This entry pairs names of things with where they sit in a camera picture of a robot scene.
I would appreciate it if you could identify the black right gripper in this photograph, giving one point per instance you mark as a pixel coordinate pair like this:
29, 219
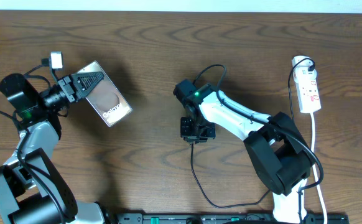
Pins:
188, 136

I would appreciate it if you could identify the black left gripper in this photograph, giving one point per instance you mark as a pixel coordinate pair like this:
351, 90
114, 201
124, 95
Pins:
74, 93

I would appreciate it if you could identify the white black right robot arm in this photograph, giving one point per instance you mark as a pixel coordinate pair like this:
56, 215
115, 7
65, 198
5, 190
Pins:
280, 156

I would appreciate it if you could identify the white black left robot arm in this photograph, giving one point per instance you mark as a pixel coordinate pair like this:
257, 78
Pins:
31, 188

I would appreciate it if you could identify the white USB charger adapter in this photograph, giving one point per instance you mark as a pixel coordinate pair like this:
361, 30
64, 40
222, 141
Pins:
303, 61

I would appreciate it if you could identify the white power strip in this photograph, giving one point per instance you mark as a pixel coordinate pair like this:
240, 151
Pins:
307, 90

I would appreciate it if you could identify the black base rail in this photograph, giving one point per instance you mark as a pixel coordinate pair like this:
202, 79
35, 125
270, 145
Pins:
138, 218

